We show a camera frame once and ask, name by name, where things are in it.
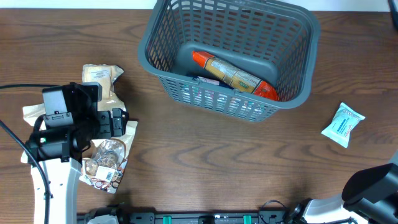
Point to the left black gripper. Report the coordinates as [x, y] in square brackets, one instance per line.
[106, 129]

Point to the multicolour tissue pack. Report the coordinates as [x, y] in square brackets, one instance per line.
[223, 100]

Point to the orange cracker package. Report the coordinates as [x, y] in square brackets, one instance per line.
[234, 76]

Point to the grey plastic basket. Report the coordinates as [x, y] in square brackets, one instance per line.
[275, 41]

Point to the light blue wipes packet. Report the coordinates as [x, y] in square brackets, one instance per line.
[342, 124]

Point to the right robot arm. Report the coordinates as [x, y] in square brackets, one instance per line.
[370, 196]

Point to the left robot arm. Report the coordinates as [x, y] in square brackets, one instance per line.
[54, 149]

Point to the beige pouch upper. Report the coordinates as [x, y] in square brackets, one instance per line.
[106, 76]

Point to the beige pouch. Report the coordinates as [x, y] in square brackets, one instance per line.
[30, 115]
[106, 76]

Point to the brown snack pouch with window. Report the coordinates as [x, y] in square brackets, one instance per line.
[105, 168]

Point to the beige pouch far left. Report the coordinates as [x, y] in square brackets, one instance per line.
[30, 115]

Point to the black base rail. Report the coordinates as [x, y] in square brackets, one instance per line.
[120, 215]

